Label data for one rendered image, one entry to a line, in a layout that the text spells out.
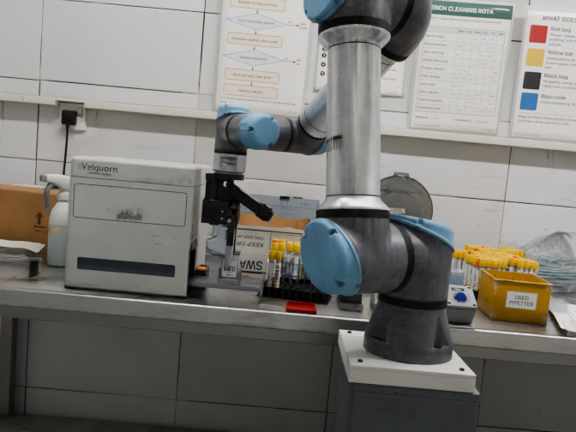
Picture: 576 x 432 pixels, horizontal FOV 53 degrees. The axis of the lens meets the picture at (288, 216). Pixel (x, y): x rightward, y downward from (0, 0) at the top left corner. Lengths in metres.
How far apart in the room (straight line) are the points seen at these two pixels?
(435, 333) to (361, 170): 0.30
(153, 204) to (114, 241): 0.12
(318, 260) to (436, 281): 0.21
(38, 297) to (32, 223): 0.43
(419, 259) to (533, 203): 1.19
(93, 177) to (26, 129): 0.78
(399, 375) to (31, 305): 0.82
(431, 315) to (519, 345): 0.45
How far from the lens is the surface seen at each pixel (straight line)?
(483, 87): 2.02
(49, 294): 1.38
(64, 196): 1.62
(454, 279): 1.47
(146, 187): 1.32
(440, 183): 1.99
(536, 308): 1.49
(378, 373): 0.94
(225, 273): 1.34
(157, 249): 1.33
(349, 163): 0.89
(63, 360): 2.18
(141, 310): 1.32
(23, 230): 1.80
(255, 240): 1.59
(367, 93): 0.91
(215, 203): 1.30
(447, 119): 1.99
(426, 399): 0.97
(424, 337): 0.97
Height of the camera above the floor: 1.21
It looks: 6 degrees down
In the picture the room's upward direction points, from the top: 5 degrees clockwise
